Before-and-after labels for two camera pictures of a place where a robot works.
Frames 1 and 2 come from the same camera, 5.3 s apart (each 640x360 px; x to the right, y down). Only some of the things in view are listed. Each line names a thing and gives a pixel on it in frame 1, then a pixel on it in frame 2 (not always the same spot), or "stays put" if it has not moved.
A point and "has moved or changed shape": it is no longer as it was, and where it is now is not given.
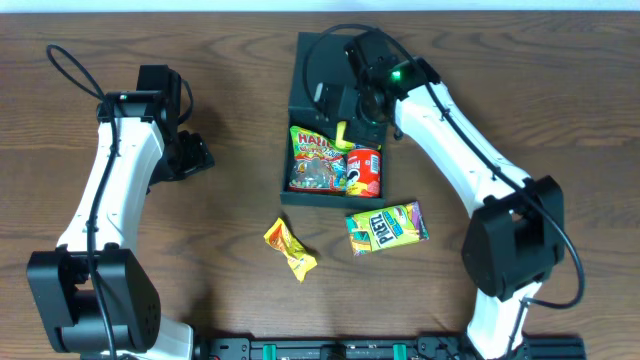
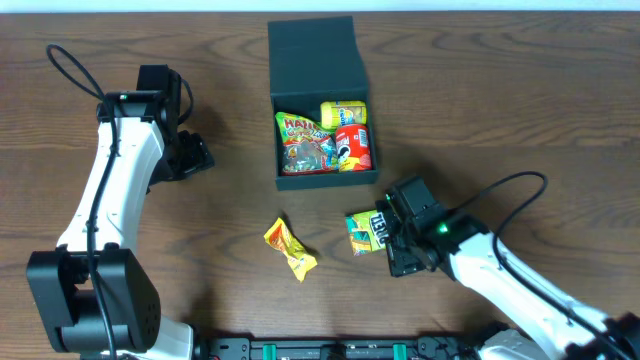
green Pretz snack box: x=387 y=228 stays put
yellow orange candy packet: x=278 y=236 stays put
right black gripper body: x=343 y=101 -> x=391 y=238
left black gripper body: x=198 y=156 stays put
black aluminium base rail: x=532 y=347 stays put
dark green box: x=321 y=60 -> x=314 y=60
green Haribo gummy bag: x=317 y=164 has moved or changed shape
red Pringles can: x=363 y=173 has moved or changed shape
